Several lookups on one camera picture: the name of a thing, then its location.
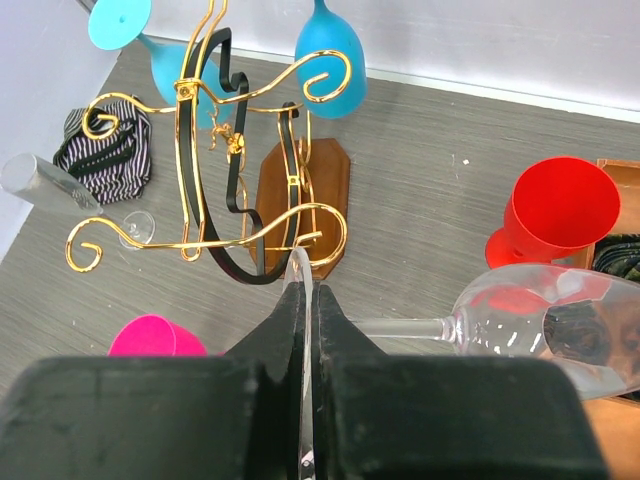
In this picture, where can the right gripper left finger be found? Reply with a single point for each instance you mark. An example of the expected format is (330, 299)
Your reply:
(234, 416)

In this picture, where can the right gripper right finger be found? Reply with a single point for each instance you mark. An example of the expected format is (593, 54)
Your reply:
(381, 416)

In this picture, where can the pink wine glass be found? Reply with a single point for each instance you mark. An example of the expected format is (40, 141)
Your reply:
(153, 335)

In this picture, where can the clear wine glass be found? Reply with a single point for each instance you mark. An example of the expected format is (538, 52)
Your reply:
(48, 187)
(502, 313)

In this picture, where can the wooden compartment tray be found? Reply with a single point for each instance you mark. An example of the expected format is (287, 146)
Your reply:
(615, 421)

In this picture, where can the striped black white cloth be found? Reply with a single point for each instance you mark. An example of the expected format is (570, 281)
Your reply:
(113, 169)

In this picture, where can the red wine glass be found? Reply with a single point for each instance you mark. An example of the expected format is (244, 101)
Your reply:
(557, 207)

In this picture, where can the clear wine glass front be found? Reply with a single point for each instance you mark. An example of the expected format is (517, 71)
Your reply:
(48, 187)

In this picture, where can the light blue wine glass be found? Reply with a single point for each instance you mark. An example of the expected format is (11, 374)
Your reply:
(113, 24)

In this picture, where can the dark rolled tie right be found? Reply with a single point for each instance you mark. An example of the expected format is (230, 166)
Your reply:
(595, 332)

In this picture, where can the gold wire wine glass rack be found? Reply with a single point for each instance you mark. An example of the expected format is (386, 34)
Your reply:
(261, 255)

